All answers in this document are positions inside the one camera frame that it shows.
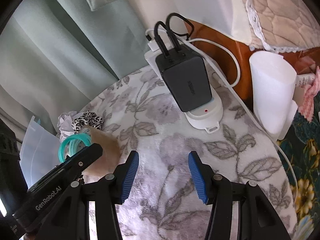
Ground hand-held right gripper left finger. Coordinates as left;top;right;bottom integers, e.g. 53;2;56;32
47;151;140;240

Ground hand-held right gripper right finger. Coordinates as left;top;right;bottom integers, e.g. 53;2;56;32
187;151;298;240

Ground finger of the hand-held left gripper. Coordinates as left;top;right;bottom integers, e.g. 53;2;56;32
54;144;103;178

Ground teal hair ties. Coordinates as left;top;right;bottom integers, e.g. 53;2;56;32
58;133;92;162

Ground brown tape roll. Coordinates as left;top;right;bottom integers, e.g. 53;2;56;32
80;125;120;178

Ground clear plastic storage box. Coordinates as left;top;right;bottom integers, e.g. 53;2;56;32
19;115;60;173

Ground leopard print scrunchie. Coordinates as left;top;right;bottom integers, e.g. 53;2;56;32
72;110;103;133

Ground crumpled white paper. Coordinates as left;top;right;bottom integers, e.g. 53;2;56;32
57;112;75;137

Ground floral fleece blanket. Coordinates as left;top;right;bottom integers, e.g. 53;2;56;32
80;66;299;240

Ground black charger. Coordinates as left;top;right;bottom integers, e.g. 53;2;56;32
155;44;213;112

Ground grey-green curtain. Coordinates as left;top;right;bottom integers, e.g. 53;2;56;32
0;0;148;133

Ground dark floral cloth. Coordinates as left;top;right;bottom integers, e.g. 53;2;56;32
279;102;320;233

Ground white paper towel roll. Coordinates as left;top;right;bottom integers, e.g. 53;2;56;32
249;51;298;140

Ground pink cloth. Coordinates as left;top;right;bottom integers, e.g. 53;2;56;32
299;66;320;120

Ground white tube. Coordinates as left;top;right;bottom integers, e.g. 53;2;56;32
295;72;318;87

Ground brown wooden furniture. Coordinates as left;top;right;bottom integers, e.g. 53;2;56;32
184;19;320;100

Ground cream bed headboard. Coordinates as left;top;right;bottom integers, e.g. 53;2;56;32
120;0;253;46

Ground beige quilted bed cover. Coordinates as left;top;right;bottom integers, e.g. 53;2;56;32
234;0;320;54

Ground white cable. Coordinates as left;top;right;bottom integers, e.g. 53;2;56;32
185;38;298;193

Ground black cable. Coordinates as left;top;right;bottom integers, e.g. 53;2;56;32
166;12;195;53
153;21;175;55

